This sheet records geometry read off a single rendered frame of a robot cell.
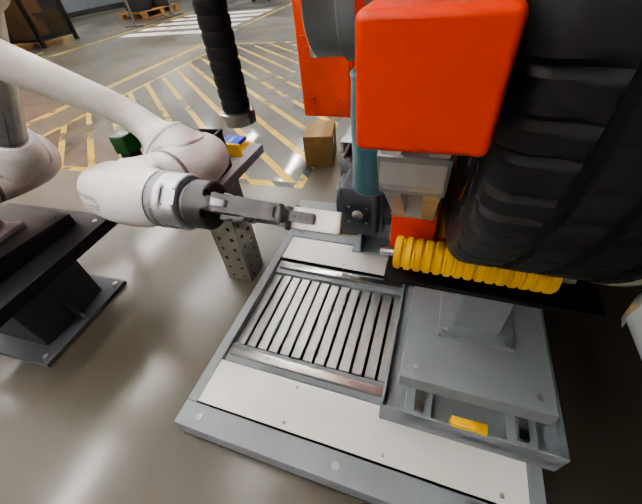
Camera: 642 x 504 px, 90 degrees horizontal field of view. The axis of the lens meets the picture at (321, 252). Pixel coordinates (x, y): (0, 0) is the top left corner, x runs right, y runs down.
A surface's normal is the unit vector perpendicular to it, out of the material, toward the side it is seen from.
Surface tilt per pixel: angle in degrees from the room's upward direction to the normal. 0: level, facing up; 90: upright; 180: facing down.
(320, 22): 101
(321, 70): 90
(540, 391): 0
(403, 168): 90
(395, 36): 90
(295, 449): 0
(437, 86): 90
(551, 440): 0
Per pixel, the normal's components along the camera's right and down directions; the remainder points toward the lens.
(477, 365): -0.08, -0.72
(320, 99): -0.32, 0.67
